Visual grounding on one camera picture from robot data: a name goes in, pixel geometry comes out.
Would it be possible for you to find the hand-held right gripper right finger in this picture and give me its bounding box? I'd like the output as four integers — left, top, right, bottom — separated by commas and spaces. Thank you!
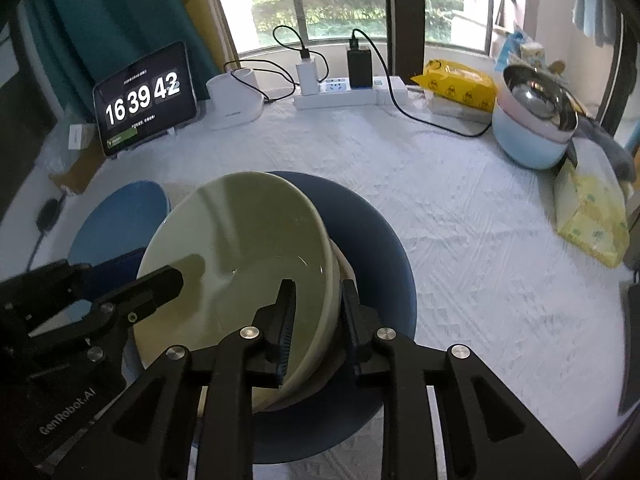
340, 279, 583, 480

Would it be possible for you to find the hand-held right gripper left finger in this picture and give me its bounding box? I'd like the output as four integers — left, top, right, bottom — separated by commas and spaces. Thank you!
47, 278, 297, 480

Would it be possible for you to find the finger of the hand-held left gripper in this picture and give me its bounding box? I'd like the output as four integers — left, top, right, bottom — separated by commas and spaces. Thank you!
0, 258, 92, 341
79, 266, 184, 367

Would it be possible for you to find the blue plate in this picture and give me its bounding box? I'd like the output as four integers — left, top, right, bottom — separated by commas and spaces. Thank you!
67, 181, 172, 306

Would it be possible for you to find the large blue bowl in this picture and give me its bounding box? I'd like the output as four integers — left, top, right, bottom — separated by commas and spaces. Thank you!
200, 170, 418, 465

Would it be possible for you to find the beige bowl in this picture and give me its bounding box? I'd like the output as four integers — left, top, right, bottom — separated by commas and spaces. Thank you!
134, 171, 335, 411

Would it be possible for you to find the cardboard box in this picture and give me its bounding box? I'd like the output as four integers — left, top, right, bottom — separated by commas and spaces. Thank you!
47, 135, 109, 195

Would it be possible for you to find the clear plastic bag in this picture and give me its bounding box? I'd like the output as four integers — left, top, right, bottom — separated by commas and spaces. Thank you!
37, 130, 71, 181

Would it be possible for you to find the small white box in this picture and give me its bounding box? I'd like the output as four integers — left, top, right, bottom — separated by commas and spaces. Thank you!
67, 124, 96, 151

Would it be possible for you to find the tablet showing clock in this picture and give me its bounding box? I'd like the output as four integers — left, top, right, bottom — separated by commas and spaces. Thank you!
92, 41, 198, 158

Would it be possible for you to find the white desk lamp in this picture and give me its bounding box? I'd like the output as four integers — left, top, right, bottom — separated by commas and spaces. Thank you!
145, 0, 264, 131

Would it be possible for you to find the white power strip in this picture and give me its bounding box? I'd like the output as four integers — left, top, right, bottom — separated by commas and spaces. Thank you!
292, 76, 379, 111

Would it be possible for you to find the white packet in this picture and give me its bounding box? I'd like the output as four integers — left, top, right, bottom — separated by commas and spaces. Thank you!
428, 94, 494, 125

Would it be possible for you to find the white charger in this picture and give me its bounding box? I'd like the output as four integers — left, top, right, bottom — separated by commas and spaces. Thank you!
296, 50, 321, 96

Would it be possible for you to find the black charger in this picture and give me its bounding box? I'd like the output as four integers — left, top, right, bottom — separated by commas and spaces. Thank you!
346, 46, 375, 90

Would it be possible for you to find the yellow wipes pack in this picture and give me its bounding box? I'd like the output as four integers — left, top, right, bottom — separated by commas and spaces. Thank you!
411, 59, 498, 111

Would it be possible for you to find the yellow tissue pack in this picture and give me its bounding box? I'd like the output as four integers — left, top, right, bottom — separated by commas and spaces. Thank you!
554, 139, 632, 268

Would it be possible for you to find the teal curtain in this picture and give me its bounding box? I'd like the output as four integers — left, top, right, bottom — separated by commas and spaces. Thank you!
20, 0, 221, 121

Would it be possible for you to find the yellow curtain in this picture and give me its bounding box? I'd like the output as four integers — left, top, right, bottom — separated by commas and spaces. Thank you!
167, 0, 241, 79

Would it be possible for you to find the black smartphone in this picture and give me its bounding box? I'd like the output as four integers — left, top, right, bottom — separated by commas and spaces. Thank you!
617, 280, 640, 416

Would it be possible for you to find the steel bowl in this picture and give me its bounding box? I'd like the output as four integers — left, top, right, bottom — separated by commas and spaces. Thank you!
502, 64, 580, 131

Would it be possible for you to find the grey cloth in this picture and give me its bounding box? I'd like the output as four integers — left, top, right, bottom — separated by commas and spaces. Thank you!
570, 117, 639, 184

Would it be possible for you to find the blue packet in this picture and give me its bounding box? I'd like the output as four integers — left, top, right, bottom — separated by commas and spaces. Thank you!
495, 22, 531, 72

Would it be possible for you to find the light blue hanging cloth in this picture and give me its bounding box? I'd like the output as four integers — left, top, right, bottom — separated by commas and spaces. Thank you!
572, 0, 617, 46

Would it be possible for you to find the black round puck cable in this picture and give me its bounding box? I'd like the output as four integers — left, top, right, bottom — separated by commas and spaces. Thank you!
26, 195, 69, 272

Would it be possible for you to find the black door frame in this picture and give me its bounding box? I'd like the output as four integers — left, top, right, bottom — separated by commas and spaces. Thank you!
382, 0, 426, 79

